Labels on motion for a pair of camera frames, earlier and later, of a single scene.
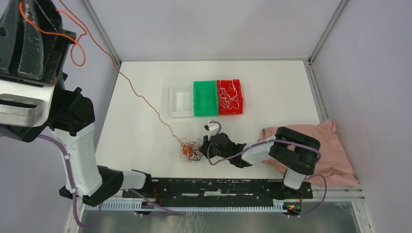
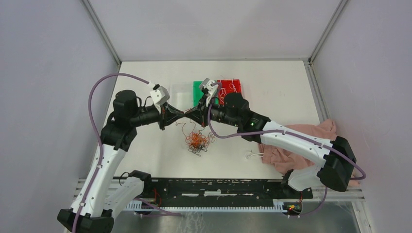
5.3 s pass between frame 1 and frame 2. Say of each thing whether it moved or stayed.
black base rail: stayed
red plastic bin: stayed
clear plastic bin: stayed
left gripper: moved
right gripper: moved
